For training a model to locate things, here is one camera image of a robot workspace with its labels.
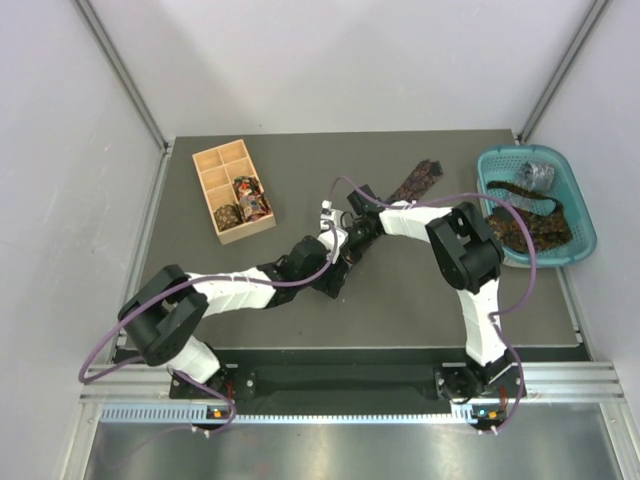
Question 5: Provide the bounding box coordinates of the dark purple patterned tie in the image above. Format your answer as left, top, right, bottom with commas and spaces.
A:
386, 160, 444, 204

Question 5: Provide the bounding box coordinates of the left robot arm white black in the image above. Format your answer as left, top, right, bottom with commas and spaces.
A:
118, 229, 348, 397

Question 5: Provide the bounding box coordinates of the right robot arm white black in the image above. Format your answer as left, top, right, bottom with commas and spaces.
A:
344, 191, 511, 401

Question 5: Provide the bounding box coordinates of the colourful rolled tie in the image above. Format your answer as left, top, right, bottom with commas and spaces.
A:
232, 176, 271, 222

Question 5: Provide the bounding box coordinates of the brown patterned rolled tie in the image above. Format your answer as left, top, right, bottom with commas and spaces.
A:
214, 203, 243, 232

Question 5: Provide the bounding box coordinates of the wooden compartment box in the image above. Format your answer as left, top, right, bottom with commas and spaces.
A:
192, 139, 276, 245

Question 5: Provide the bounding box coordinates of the teal plastic basket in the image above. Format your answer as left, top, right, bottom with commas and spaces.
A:
477, 145, 597, 268

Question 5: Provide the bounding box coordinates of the grey patterned tie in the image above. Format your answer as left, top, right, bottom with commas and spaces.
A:
515, 161, 556, 193

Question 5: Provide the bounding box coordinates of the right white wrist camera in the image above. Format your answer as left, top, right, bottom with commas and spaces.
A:
320, 199, 344, 231

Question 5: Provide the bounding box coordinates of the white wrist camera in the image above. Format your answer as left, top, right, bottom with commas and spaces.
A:
317, 220, 348, 264
320, 199, 344, 231

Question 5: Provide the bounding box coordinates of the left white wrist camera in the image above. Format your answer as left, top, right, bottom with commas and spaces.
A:
317, 220, 348, 264

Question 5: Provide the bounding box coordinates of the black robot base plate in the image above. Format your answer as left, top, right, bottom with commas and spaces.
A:
169, 347, 526, 416

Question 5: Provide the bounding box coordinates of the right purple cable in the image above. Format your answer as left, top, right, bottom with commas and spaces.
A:
327, 174, 539, 436

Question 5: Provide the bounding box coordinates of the purple cable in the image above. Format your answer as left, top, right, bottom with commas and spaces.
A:
78, 222, 337, 431
327, 174, 539, 436

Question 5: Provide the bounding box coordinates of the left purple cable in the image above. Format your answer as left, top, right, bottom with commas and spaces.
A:
78, 222, 337, 431

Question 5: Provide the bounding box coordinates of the slotted cable duct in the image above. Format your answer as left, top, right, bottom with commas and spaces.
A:
99, 403, 506, 426

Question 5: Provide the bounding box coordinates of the right aluminium frame post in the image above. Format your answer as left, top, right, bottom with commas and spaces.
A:
514, 0, 612, 145

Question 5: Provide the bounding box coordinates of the aluminium frame post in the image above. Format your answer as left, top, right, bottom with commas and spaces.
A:
72, 0, 169, 153
514, 0, 612, 145

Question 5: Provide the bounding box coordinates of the left aluminium frame post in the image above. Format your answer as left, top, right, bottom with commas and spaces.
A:
72, 0, 169, 153

